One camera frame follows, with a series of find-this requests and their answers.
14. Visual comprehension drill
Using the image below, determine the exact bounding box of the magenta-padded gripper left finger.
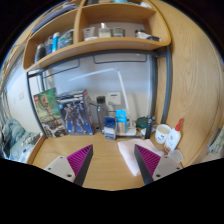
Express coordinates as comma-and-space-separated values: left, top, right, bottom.
43, 143, 95, 187

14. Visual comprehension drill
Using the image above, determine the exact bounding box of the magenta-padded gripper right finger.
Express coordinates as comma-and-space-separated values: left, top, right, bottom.
133, 143, 184, 186

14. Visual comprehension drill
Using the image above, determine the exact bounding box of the pink towel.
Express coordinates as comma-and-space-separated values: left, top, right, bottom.
116, 137, 166, 177

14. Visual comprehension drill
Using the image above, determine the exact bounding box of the clear plastic container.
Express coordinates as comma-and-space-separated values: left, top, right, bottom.
167, 148, 185, 165

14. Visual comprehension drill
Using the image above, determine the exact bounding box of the white mug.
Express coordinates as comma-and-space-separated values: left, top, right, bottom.
154, 123, 173, 145

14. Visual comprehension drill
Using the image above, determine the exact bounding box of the white glue bottle red cap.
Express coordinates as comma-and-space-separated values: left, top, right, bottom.
163, 117, 185, 154

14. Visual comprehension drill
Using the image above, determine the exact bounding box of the black electric shaver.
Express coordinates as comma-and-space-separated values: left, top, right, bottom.
144, 114, 157, 140

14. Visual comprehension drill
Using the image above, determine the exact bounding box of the small blue box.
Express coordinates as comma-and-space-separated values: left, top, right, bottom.
103, 116, 118, 141

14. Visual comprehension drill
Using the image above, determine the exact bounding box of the blue robot model box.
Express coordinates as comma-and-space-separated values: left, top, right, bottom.
54, 88, 95, 136

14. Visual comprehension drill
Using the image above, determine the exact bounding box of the light blue carton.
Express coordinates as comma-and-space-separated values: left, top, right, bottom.
115, 108, 129, 135

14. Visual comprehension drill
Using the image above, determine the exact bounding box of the clear bottle with black cap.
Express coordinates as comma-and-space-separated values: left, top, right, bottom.
95, 95, 109, 133

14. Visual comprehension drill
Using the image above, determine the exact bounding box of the green toy set box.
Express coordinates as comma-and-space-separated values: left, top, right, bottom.
32, 87, 70, 139

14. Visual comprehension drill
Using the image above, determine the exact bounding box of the bed with teal blanket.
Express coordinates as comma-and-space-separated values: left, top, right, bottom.
0, 117, 43, 163

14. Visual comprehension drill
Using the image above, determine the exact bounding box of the green patterned cloth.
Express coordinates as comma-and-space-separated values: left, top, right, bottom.
209, 125, 224, 155

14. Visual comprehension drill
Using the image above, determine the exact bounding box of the white desk lamp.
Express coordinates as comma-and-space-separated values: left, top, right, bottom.
67, 67, 138, 137

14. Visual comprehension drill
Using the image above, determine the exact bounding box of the wooden shelf unit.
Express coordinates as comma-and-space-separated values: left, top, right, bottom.
22, 0, 173, 73

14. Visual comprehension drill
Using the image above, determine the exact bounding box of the white wall device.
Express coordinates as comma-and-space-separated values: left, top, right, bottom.
106, 91, 123, 108

